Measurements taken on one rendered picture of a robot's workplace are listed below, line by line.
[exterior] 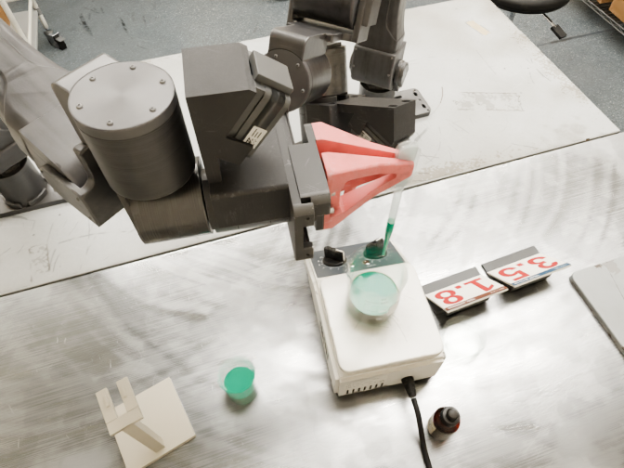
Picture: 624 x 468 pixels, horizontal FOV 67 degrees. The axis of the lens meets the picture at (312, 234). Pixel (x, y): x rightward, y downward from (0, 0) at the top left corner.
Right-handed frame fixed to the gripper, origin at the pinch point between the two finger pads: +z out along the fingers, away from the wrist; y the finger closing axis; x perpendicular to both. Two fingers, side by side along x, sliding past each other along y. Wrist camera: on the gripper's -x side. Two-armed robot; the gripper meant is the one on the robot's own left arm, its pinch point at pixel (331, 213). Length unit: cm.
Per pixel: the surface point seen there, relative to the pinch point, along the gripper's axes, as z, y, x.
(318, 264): 7.3, -1.2, 1.9
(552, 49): 6, 238, 42
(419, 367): 14.1, -4.3, -15.0
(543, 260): 11.1, 21.7, -20.1
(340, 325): 9.4, -8.1, -7.0
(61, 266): 7.4, -21.7, 33.6
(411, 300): 8.4, -0.5, -11.8
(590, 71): 16, 234, 21
